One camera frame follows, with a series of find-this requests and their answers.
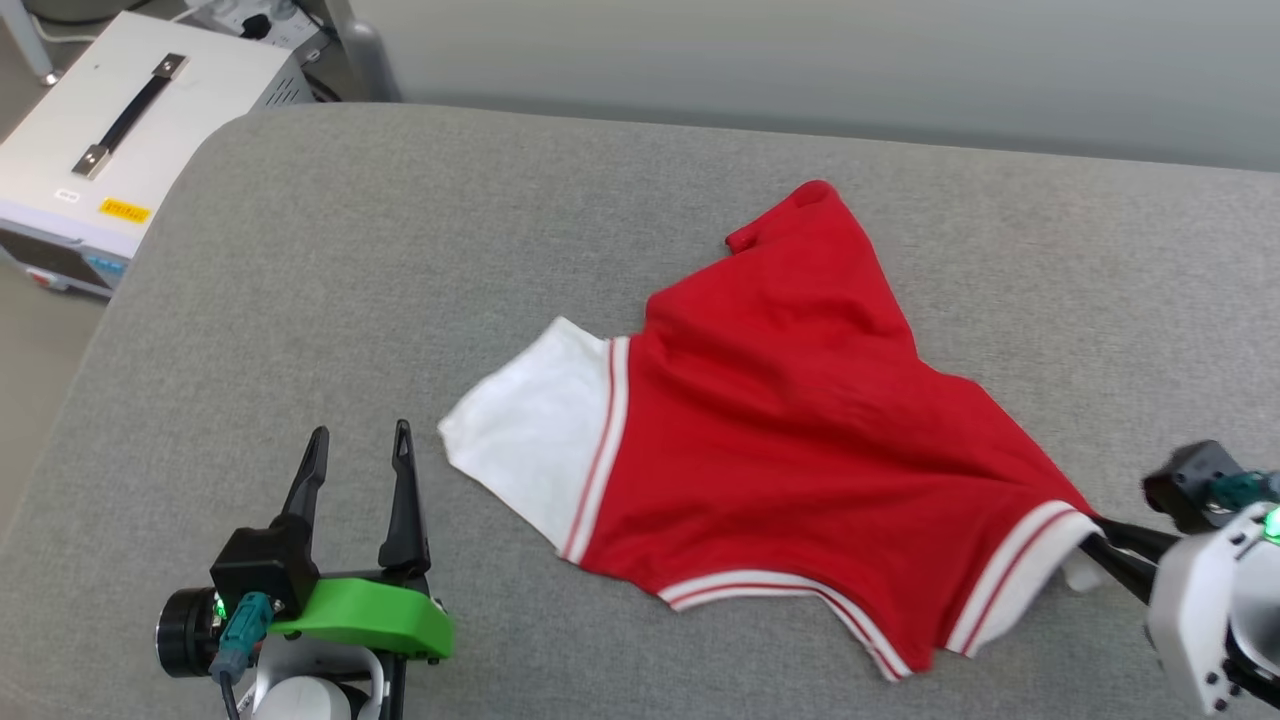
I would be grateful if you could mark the grey partition foot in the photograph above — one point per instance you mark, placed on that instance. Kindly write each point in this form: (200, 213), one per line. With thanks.
(365, 55)

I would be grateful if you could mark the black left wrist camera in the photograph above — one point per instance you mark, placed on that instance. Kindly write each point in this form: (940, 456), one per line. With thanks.
(260, 565)

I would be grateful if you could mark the white power strip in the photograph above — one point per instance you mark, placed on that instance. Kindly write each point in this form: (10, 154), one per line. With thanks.
(285, 25)

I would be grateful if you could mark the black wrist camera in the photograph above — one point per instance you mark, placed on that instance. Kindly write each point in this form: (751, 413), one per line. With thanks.
(260, 565)
(1190, 480)

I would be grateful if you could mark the white power supply box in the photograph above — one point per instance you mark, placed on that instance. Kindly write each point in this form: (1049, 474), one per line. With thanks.
(190, 130)

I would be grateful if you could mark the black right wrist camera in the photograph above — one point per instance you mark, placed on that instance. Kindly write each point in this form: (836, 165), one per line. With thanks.
(1190, 480)

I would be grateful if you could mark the grey stand leg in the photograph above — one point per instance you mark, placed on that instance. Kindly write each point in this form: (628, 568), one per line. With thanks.
(30, 40)

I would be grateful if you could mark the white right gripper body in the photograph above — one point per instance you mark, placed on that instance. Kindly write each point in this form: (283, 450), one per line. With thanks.
(1195, 600)

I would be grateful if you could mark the red and white shirt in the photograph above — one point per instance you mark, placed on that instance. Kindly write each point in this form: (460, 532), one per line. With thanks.
(780, 420)

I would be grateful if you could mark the white partition panel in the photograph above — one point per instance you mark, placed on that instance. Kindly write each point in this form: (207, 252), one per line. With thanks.
(800, 60)

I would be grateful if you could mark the yellow warning sticker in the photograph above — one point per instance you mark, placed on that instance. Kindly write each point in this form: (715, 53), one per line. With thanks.
(125, 211)

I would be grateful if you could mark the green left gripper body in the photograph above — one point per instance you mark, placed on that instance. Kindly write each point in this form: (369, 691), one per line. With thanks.
(370, 615)

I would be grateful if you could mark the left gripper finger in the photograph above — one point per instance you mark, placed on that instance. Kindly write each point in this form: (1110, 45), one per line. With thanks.
(305, 495)
(405, 530)

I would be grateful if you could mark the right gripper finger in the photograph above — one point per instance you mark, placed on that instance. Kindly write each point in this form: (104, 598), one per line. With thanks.
(1125, 575)
(1145, 540)

